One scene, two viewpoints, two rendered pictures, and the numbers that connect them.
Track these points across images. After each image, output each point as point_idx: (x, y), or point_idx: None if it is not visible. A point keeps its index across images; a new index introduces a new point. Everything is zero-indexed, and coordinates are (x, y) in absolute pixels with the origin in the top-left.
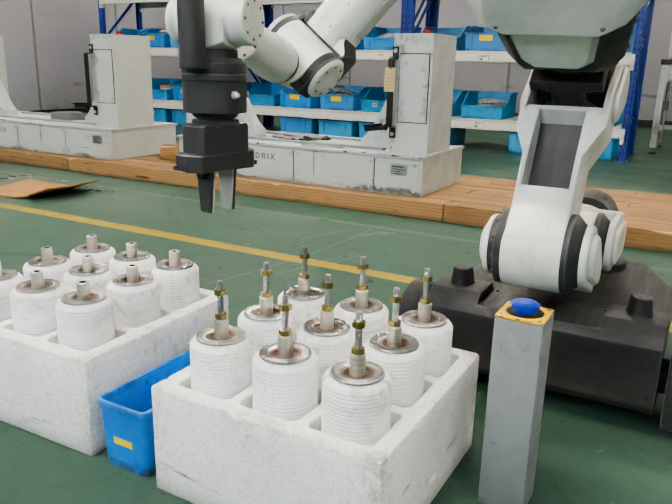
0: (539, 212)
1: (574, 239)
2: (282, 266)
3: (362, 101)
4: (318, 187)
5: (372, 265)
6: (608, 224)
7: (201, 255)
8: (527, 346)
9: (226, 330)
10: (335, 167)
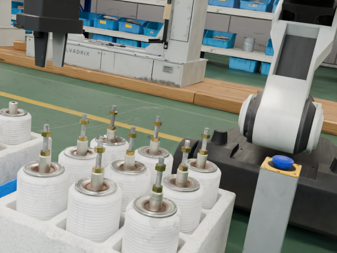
0: (284, 95)
1: (309, 116)
2: (90, 123)
3: (144, 29)
4: (116, 76)
5: (150, 127)
6: (315, 110)
7: (35, 111)
8: (283, 192)
9: (48, 164)
10: (128, 64)
